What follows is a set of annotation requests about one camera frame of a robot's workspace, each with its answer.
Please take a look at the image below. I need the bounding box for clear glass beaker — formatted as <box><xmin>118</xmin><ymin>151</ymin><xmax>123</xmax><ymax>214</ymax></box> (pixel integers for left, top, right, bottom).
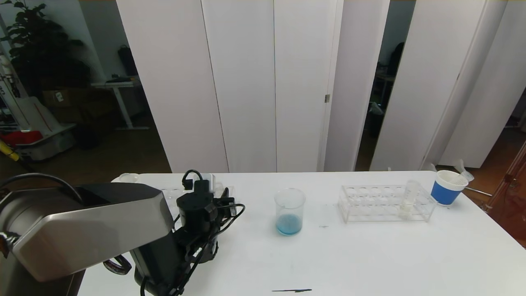
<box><xmin>275</xmin><ymin>188</ymin><xmax>307</xmax><ymax>236</ymax></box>

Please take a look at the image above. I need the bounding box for clear acrylic test tube rack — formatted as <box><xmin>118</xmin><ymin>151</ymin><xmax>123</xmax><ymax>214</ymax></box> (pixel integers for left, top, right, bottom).
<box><xmin>339</xmin><ymin>184</ymin><xmax>437</xmax><ymax>223</ymax></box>
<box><xmin>161</xmin><ymin>185</ymin><xmax>235</xmax><ymax>206</ymax></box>

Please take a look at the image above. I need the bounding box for test tube with white pigment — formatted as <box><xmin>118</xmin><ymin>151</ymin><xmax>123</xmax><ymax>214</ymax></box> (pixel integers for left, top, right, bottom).
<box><xmin>401</xmin><ymin>180</ymin><xmax>420</xmax><ymax>219</ymax></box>

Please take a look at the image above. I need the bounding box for blue and white cup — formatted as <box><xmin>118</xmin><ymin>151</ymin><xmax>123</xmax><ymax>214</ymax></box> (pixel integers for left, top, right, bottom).
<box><xmin>431</xmin><ymin>170</ymin><xmax>469</xmax><ymax>206</ymax></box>
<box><xmin>111</xmin><ymin>173</ymin><xmax>140</xmax><ymax>184</ymax></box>

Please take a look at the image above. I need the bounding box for white standing desk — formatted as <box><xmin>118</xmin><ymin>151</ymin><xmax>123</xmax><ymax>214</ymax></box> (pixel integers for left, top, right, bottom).
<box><xmin>91</xmin><ymin>76</ymin><xmax>149</xmax><ymax>131</ymax></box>

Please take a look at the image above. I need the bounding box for black backpack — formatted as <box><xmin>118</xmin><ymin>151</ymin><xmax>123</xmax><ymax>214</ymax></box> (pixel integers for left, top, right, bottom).
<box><xmin>118</xmin><ymin>44</ymin><xmax>138</xmax><ymax>76</ymax></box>

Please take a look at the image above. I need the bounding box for black bin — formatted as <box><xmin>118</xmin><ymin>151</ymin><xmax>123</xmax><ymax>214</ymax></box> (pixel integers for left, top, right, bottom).
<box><xmin>76</xmin><ymin>123</ymin><xmax>99</xmax><ymax>149</ymax></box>

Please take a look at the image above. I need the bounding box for brown cardboard box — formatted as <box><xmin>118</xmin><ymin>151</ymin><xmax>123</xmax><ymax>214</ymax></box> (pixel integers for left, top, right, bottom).
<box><xmin>41</xmin><ymin>87</ymin><xmax>74</xmax><ymax>108</ymax></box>

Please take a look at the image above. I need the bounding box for white machine base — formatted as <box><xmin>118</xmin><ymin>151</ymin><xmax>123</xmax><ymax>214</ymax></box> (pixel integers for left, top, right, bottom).
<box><xmin>16</xmin><ymin>123</ymin><xmax>77</xmax><ymax>161</ymax></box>

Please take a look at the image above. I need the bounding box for white leaning board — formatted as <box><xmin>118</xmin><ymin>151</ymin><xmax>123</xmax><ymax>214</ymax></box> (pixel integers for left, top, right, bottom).
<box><xmin>8</xmin><ymin>95</ymin><xmax>62</xmax><ymax>132</ymax></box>

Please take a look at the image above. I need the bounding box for dark green potted plant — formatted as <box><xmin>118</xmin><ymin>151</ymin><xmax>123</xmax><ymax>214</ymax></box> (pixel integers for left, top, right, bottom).
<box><xmin>0</xmin><ymin>0</ymin><xmax>92</xmax><ymax>96</ymax></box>

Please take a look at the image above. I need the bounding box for yellow tool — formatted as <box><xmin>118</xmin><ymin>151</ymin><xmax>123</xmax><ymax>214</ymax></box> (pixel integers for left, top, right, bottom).
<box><xmin>0</xmin><ymin>139</ymin><xmax>19</xmax><ymax>162</ymax></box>

